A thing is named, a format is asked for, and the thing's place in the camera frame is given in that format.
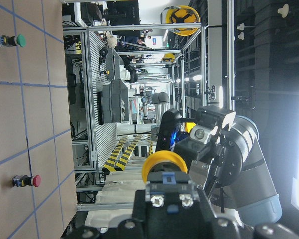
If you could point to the yellow hard hat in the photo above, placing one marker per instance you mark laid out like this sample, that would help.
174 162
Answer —
180 14

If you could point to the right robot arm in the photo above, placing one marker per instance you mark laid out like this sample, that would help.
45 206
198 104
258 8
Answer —
253 195

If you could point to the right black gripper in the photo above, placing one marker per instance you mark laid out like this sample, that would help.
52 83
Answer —
213 160

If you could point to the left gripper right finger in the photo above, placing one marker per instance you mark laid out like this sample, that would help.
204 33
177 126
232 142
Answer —
203 210

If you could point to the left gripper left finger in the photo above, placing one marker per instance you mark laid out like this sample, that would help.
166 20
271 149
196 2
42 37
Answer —
139 213

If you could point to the yellow push button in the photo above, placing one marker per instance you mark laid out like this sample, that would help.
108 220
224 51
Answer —
168 185

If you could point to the green push button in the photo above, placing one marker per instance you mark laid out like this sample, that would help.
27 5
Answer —
10 41

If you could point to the red push button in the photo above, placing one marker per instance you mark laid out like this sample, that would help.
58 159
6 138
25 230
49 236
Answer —
25 180

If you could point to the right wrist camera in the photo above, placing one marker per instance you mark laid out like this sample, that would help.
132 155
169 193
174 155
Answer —
169 127

